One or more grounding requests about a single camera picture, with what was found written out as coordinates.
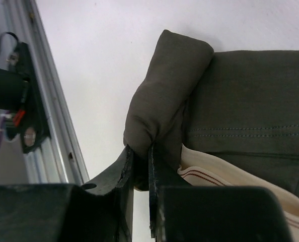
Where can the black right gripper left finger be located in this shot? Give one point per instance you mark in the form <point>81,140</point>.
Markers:
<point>100,210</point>

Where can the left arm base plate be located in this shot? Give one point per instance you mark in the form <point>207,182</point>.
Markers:
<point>30,120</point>

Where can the aluminium front rail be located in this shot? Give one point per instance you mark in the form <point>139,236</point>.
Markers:
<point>58,159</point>

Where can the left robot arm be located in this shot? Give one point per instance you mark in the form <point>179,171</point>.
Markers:
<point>13,90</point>

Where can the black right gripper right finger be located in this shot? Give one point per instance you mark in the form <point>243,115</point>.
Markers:
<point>182,212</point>

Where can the dark grey underwear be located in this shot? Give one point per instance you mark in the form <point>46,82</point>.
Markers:
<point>221,118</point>

